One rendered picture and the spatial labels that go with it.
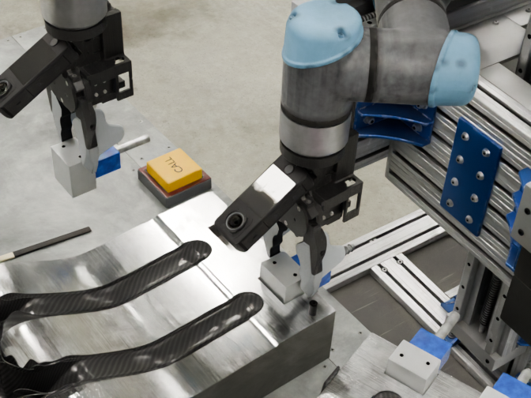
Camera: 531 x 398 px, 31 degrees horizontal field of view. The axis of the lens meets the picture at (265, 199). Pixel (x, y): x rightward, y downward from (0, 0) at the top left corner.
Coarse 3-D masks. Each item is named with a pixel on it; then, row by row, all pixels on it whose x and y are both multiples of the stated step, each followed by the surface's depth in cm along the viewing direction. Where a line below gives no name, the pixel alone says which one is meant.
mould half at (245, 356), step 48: (144, 240) 120; (0, 288) 107; (48, 288) 110; (192, 288) 114; (240, 288) 114; (48, 336) 103; (96, 336) 106; (144, 336) 109; (240, 336) 109; (288, 336) 109; (96, 384) 99; (144, 384) 102; (192, 384) 104; (240, 384) 108
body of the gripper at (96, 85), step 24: (48, 24) 108; (96, 24) 108; (120, 24) 112; (96, 48) 113; (120, 48) 114; (72, 72) 112; (96, 72) 112; (120, 72) 114; (72, 96) 112; (96, 96) 115; (120, 96) 116
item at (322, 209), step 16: (352, 144) 104; (288, 160) 101; (304, 160) 99; (320, 160) 99; (336, 160) 101; (352, 160) 106; (320, 176) 104; (336, 176) 106; (352, 176) 107; (320, 192) 105; (336, 192) 105; (352, 192) 106; (304, 208) 104; (320, 208) 105; (336, 208) 108; (288, 224) 107; (304, 224) 104; (320, 224) 106
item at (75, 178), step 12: (60, 144) 122; (72, 144) 123; (120, 144) 126; (132, 144) 127; (60, 156) 121; (72, 156) 121; (108, 156) 123; (60, 168) 122; (72, 168) 120; (84, 168) 121; (108, 168) 124; (60, 180) 124; (72, 180) 121; (84, 180) 122; (72, 192) 122; (84, 192) 123
